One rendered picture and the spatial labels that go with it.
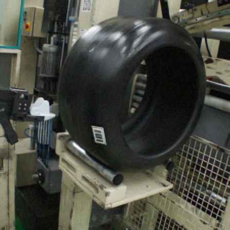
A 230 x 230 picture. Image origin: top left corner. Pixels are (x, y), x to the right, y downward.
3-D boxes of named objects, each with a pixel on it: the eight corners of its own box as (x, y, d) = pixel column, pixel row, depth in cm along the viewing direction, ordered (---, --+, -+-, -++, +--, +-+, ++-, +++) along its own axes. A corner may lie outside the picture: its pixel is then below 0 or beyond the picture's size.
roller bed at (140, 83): (126, 125, 163) (134, 73, 155) (144, 123, 172) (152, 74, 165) (149, 137, 148) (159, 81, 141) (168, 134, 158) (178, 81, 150)
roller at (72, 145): (75, 146, 127) (66, 150, 124) (73, 137, 125) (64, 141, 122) (124, 182, 101) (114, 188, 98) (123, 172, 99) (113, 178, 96)
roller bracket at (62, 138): (54, 153, 124) (56, 132, 121) (123, 143, 149) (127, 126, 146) (58, 156, 121) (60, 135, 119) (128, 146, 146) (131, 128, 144)
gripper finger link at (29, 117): (46, 117, 81) (18, 115, 75) (45, 122, 81) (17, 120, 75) (40, 112, 84) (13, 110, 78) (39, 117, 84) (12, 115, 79)
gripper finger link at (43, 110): (62, 102, 84) (34, 100, 78) (58, 121, 85) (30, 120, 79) (57, 100, 86) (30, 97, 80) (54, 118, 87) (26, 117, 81)
